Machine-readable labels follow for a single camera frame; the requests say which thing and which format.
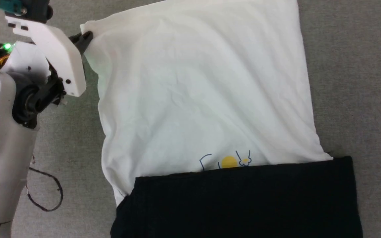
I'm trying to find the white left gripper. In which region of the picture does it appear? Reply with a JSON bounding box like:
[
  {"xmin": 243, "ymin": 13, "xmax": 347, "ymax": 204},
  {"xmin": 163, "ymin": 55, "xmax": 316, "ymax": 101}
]
[{"xmin": 5, "ymin": 15, "xmax": 94, "ymax": 98}]

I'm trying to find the white black raglan t-shirt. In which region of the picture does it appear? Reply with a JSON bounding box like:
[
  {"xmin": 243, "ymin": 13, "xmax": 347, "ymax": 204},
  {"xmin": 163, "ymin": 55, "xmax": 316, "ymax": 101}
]
[{"xmin": 80, "ymin": 0, "xmax": 364, "ymax": 238}]

